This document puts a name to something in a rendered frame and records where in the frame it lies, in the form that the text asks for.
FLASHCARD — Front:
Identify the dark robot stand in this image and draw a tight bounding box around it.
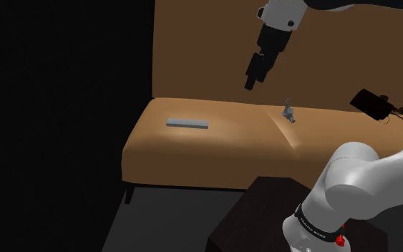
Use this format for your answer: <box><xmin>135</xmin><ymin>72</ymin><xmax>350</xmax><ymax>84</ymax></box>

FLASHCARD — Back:
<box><xmin>205</xmin><ymin>175</ymin><xmax>389</xmax><ymax>252</ymax></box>

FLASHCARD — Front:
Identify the black phone with strap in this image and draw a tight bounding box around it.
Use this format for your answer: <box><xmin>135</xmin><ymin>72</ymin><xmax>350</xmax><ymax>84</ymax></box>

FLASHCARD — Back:
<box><xmin>349</xmin><ymin>88</ymin><xmax>403</xmax><ymax>127</ymax></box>

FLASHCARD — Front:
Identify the grey flat remote control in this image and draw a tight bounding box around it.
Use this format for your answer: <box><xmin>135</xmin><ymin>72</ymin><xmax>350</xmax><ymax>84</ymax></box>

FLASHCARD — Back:
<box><xmin>166</xmin><ymin>117</ymin><xmax>210</xmax><ymax>130</ymax></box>

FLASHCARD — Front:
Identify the tan leather sofa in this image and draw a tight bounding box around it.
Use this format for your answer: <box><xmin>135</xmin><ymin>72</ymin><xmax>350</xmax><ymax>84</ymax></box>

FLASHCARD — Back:
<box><xmin>121</xmin><ymin>0</ymin><xmax>403</xmax><ymax>205</ymax></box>

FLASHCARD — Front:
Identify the small grey figure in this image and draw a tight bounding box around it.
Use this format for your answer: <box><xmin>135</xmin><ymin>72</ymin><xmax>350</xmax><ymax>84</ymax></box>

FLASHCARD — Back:
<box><xmin>281</xmin><ymin>98</ymin><xmax>296</xmax><ymax>124</ymax></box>

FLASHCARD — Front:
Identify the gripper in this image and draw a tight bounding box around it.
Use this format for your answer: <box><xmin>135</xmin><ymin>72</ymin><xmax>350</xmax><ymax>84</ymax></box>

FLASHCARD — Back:
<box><xmin>244</xmin><ymin>23</ymin><xmax>293</xmax><ymax>91</ymax></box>

